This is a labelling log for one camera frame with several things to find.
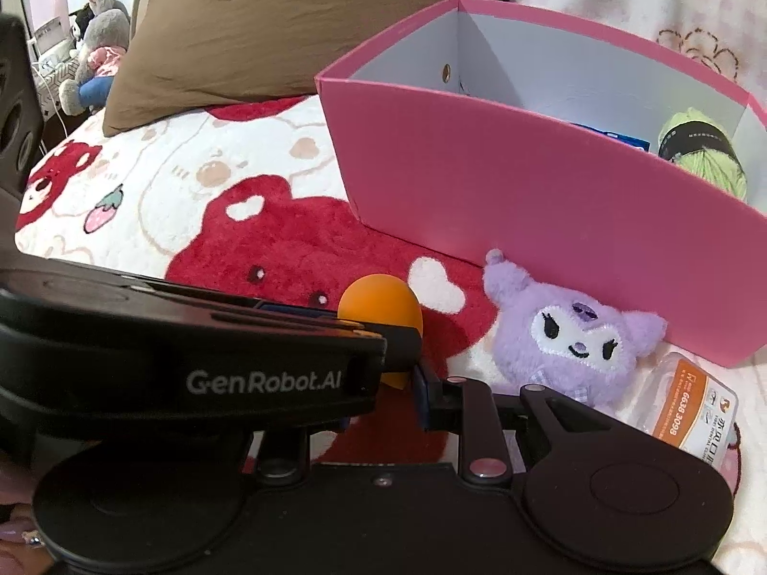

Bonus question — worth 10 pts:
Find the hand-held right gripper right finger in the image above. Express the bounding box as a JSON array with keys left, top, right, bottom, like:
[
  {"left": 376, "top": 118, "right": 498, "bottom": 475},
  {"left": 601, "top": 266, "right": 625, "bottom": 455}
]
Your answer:
[{"left": 413, "top": 365, "right": 651, "bottom": 486}]

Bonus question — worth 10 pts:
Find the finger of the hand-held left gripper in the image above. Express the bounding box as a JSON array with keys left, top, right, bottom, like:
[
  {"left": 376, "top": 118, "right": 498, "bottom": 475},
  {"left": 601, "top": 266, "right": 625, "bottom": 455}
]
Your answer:
[
  {"left": 383, "top": 324, "right": 424, "bottom": 375},
  {"left": 209, "top": 295, "right": 387, "bottom": 342}
]

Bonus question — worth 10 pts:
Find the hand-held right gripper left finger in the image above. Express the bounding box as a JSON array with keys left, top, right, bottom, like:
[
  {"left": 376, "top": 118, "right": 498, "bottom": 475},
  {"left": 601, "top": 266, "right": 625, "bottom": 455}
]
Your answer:
[{"left": 255, "top": 416, "right": 313, "bottom": 483}]

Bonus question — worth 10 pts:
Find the orange makeup sponge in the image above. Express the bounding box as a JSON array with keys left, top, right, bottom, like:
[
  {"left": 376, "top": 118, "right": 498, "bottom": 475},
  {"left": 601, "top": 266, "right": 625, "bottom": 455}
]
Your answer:
[{"left": 337, "top": 274, "right": 424, "bottom": 391}]

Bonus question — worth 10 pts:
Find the purple plush toy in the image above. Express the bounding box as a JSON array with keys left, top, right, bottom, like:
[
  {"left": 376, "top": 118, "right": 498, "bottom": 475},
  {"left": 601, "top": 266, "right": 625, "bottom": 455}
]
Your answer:
[{"left": 482, "top": 247, "right": 669, "bottom": 413}]

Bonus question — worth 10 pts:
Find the pink cardboard box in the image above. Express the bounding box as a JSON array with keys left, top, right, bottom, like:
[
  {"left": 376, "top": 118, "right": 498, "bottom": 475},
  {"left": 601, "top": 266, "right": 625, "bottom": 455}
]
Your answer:
[{"left": 314, "top": 0, "right": 767, "bottom": 369}]

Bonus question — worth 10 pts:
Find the clear orange-label plastic box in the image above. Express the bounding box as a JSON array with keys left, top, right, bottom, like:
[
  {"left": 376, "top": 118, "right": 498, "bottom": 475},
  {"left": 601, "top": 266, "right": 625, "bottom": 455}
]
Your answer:
[{"left": 623, "top": 350, "right": 741, "bottom": 468}]

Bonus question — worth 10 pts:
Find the blue wipes packet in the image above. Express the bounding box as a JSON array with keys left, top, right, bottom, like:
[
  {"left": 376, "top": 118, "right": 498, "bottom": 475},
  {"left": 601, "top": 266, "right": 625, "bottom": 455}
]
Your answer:
[{"left": 569, "top": 121, "right": 653, "bottom": 152}]

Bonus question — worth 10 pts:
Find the person's left hand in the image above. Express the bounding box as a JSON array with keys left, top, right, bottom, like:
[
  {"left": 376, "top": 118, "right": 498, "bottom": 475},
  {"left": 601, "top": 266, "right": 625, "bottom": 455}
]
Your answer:
[{"left": 0, "top": 452, "right": 58, "bottom": 575}]

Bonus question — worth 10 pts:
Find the red bear printed blanket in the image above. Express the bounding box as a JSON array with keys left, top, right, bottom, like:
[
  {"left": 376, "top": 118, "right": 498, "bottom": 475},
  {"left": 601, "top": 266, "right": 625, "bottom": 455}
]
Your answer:
[{"left": 15, "top": 94, "right": 767, "bottom": 552}]

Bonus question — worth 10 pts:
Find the brown embroidered pillow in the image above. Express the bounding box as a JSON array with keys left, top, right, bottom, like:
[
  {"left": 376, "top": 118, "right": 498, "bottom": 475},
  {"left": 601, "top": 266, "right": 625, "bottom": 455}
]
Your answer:
[{"left": 102, "top": 0, "right": 504, "bottom": 138}]

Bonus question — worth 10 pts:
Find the grey stuffed toy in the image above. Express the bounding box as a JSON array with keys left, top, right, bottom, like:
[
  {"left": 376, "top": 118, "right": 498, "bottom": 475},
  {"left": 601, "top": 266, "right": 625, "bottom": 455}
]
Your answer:
[{"left": 58, "top": 0, "right": 131, "bottom": 116}]

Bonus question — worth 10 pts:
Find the white lattice basket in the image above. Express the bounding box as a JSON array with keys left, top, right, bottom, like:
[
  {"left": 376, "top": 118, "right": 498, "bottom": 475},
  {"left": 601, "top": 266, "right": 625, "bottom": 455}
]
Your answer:
[{"left": 33, "top": 15, "right": 79, "bottom": 93}]

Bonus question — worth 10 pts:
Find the green yarn ball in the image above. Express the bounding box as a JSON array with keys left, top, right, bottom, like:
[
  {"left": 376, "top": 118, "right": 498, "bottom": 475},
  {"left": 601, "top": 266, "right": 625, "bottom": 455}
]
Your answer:
[{"left": 657, "top": 106, "right": 750, "bottom": 203}]

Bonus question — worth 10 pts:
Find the black and white plush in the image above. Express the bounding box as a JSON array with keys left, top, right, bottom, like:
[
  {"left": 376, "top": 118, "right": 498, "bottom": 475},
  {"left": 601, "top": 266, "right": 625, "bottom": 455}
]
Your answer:
[{"left": 70, "top": 3, "right": 97, "bottom": 43}]

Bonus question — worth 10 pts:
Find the white cable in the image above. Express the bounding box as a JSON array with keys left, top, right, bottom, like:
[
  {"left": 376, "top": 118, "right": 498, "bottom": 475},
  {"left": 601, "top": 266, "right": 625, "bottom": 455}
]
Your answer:
[{"left": 33, "top": 60, "right": 68, "bottom": 133}]

